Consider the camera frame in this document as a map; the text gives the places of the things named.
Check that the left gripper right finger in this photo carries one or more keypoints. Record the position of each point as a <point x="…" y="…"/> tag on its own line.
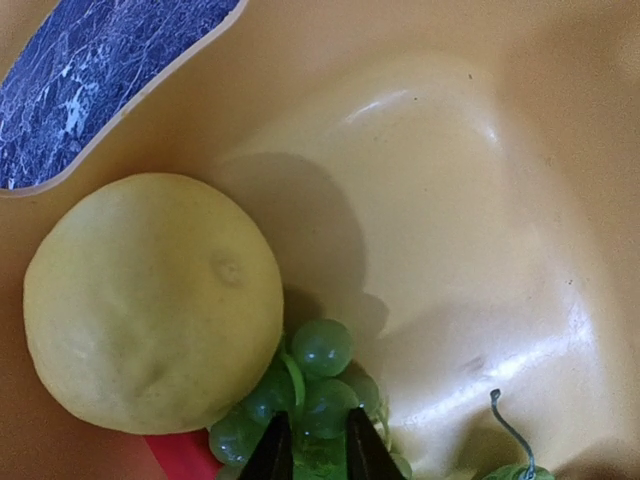
<point x="366" y="455"/>

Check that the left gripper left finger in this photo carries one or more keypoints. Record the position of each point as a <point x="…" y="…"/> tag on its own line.
<point x="272" y="458"/>

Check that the green toy grapes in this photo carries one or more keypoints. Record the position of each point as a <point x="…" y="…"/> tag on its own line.
<point x="311" y="377"/>

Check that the yellow toy lemon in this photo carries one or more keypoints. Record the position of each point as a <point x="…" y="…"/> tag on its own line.
<point x="153" y="306"/>

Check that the orange toy carrot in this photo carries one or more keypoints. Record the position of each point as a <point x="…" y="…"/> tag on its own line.
<point x="185" y="456"/>

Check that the yellow plastic basket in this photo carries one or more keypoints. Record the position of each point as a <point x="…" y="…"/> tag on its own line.
<point x="458" y="181"/>

